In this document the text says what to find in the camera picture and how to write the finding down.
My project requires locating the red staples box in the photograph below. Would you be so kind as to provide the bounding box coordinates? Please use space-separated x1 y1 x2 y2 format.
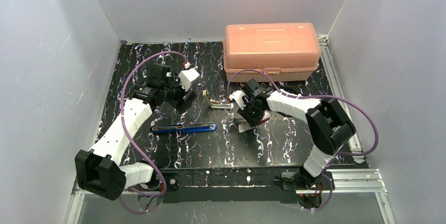
233 110 270 133

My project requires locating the beige stapler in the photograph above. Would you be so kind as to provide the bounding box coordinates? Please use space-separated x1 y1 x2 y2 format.
202 89 234 110

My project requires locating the blue stapler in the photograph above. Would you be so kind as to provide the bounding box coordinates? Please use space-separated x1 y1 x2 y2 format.
150 122 217 134

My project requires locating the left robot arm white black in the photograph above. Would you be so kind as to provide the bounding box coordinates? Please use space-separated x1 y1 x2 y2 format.
75 64 200 200

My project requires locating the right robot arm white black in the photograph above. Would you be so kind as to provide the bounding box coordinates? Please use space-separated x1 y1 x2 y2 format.
229 79 356 188

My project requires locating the orange plastic toolbox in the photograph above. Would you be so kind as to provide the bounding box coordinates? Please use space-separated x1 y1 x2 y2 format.
223 23 321 83

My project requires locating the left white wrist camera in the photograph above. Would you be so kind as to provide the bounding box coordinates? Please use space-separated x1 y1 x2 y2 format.
178 68 200 91

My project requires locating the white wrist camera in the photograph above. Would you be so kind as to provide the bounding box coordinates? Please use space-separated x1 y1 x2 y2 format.
229 90 249 109
178 68 200 91

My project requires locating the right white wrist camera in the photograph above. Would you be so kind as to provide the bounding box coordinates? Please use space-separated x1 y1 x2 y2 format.
229 90 249 109

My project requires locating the coiled black cable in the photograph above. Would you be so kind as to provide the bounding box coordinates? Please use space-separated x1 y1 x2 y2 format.
278 84 307 97

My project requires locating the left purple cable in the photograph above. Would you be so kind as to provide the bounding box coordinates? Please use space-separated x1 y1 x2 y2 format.
118 50 196 215

